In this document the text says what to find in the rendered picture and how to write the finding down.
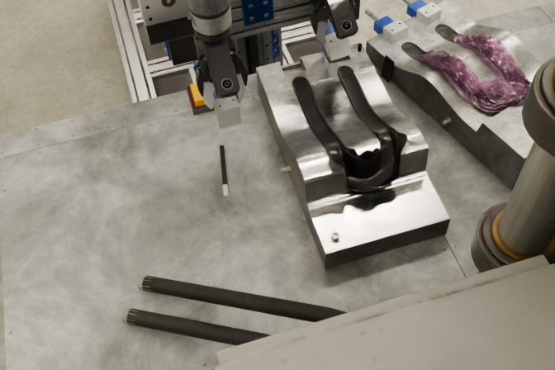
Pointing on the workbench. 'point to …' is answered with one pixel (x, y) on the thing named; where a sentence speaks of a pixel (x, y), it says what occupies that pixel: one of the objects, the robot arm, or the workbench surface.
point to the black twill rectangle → (387, 68)
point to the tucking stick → (224, 170)
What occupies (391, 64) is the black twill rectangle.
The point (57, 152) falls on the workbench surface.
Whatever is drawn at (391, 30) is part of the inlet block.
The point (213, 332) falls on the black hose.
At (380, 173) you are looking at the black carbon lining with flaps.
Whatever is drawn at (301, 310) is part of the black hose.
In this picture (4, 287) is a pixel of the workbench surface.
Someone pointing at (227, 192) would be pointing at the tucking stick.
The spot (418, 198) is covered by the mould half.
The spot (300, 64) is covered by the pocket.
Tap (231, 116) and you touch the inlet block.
